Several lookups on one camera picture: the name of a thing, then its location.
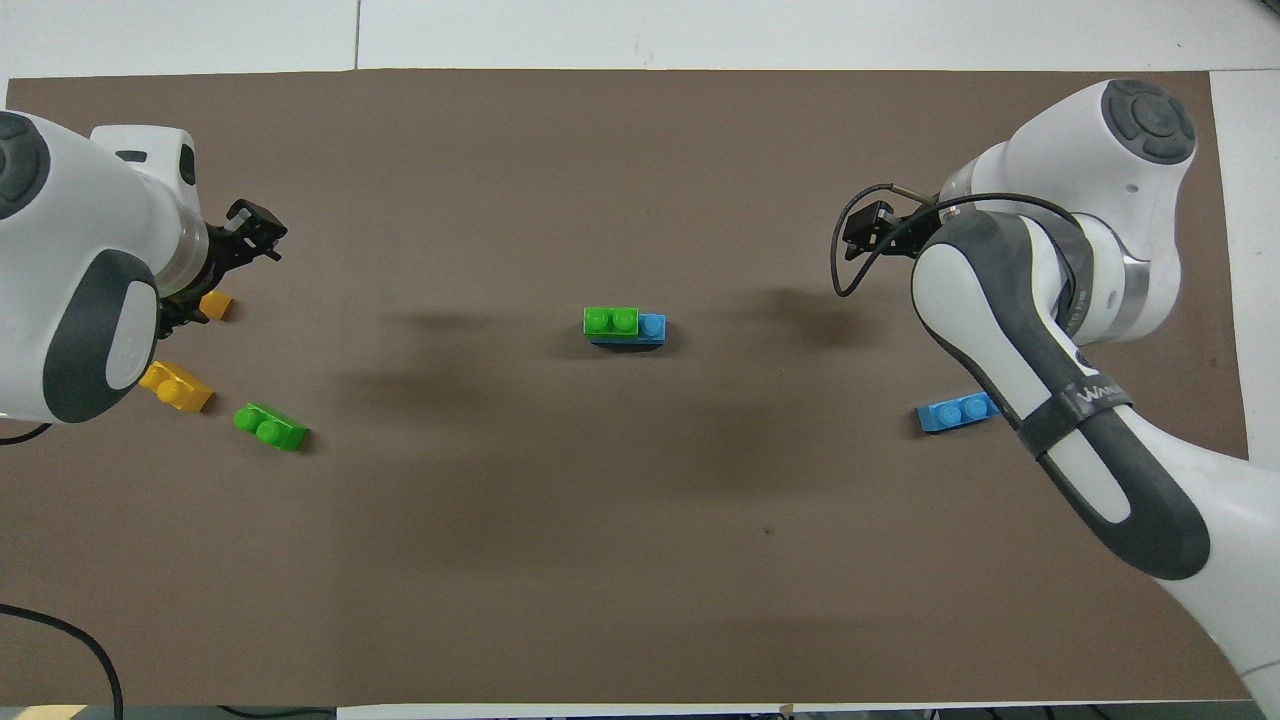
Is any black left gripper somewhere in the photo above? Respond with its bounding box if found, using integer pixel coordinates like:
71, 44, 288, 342
158, 200, 288, 336

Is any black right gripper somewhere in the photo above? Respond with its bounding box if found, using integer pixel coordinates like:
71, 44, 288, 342
843, 200, 946, 258

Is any blue three-stud toy brick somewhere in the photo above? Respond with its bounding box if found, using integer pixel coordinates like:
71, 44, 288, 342
588, 313, 668, 351
916, 392, 1001, 435

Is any green two-stud toy brick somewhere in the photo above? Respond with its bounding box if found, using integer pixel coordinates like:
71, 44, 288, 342
583, 306, 643, 339
233, 402, 310, 453

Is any brown paper table mat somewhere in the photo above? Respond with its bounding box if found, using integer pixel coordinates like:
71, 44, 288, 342
0, 68, 1251, 713

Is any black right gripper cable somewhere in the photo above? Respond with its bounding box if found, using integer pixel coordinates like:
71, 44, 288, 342
830, 183, 1083, 299

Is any black loose floor cable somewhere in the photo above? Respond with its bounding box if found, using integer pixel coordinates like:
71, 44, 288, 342
0, 602, 124, 720

